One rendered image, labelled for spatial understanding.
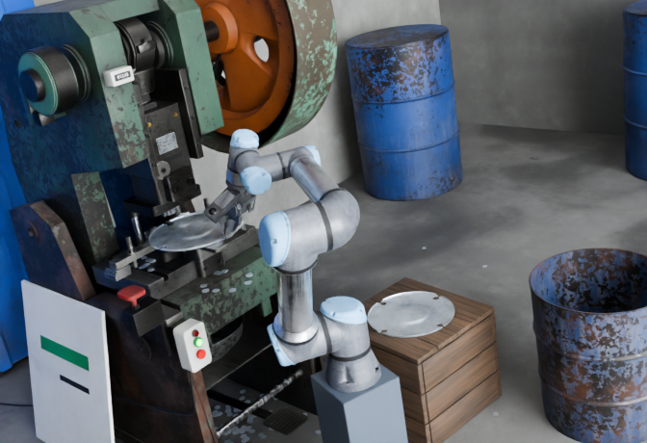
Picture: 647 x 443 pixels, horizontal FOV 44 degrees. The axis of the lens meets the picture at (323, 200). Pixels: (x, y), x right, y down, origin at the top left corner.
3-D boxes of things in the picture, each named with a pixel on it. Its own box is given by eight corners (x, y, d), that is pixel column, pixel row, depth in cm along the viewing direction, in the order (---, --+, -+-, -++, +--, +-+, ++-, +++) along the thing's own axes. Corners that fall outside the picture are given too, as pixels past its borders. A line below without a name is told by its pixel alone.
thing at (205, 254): (257, 269, 249) (249, 229, 244) (223, 289, 239) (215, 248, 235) (204, 254, 265) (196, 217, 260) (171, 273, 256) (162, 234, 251)
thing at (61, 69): (105, 119, 225) (84, 39, 217) (69, 132, 218) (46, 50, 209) (62, 114, 240) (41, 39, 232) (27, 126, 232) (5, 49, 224)
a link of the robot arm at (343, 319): (376, 349, 215) (371, 304, 210) (329, 364, 212) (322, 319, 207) (361, 328, 226) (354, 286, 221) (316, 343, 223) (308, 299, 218)
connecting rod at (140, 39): (184, 126, 245) (159, 13, 232) (151, 139, 237) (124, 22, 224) (142, 121, 258) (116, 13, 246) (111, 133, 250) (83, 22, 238)
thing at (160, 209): (205, 200, 259) (201, 184, 257) (156, 224, 245) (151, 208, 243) (173, 194, 269) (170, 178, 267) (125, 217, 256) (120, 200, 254)
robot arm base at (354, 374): (391, 377, 220) (387, 345, 216) (345, 399, 213) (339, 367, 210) (361, 354, 232) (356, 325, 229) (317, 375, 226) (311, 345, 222)
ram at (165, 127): (206, 190, 252) (186, 97, 241) (168, 207, 242) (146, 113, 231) (171, 183, 263) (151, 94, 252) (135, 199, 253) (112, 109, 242)
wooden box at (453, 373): (502, 395, 277) (494, 306, 265) (428, 454, 255) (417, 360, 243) (416, 357, 307) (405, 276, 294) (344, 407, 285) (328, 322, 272)
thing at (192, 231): (189, 258, 232) (189, 256, 231) (130, 242, 251) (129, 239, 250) (260, 220, 251) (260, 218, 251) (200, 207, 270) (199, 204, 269)
